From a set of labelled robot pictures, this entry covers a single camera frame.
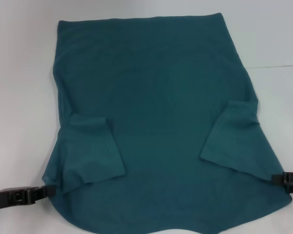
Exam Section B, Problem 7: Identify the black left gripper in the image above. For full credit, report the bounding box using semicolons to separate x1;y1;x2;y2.
0;185;57;208

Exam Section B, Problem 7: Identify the teal blue shirt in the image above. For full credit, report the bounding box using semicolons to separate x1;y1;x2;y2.
42;12;293;234

